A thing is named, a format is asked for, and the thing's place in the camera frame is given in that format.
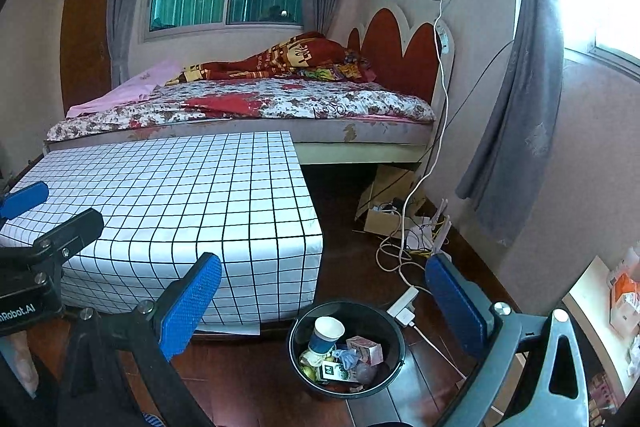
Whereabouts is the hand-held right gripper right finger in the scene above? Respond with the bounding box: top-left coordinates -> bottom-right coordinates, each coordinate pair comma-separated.
425,253 -> 593,427

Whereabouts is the black cable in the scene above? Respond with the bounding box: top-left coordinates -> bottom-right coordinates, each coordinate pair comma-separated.
370,38 -> 517,208

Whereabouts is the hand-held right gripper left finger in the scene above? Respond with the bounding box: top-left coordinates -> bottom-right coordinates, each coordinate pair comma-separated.
57,252 -> 223,427

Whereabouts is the brown wooden door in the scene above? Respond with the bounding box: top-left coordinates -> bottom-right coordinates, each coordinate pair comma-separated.
60,0 -> 118,118

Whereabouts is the white side table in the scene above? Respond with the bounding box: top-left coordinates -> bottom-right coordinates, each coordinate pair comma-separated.
562,252 -> 640,418

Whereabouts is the colourful printed pillow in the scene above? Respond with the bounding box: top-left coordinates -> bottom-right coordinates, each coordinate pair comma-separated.
300,62 -> 376,82

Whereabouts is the cardboard box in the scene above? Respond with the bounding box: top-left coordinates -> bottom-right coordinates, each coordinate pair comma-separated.
355,164 -> 426,238

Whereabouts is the red printed blanket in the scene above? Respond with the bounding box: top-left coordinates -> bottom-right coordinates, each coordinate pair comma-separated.
165,32 -> 351,82

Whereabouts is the floral bedspread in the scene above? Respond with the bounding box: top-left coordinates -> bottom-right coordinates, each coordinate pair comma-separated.
45,79 -> 436,142

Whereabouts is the pink sheet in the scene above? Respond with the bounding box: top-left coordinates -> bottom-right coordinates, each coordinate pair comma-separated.
65,59 -> 183,118

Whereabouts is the orange white packet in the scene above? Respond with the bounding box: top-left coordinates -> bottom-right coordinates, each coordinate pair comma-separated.
607,247 -> 640,338

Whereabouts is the person's left hand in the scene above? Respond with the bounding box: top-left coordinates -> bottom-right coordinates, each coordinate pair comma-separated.
4,336 -> 39,400

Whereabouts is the green milk carton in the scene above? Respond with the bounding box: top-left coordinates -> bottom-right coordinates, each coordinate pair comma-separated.
316,359 -> 353,383

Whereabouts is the red white small box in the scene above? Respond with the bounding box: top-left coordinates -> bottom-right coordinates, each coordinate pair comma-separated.
346,336 -> 383,365

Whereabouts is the blue white paper cup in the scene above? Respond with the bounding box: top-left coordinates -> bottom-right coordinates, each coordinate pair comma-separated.
307,316 -> 347,355

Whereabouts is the black trash bin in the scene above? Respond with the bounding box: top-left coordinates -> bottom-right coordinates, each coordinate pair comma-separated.
287,301 -> 407,402

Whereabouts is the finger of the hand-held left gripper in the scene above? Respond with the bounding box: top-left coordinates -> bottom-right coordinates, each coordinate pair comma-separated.
0,181 -> 50,220
30,208 -> 105,280

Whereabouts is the white power strip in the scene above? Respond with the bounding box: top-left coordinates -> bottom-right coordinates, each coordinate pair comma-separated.
386,286 -> 420,327

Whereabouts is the white bed with red headboard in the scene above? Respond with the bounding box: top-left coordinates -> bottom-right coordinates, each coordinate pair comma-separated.
42,7 -> 456,168

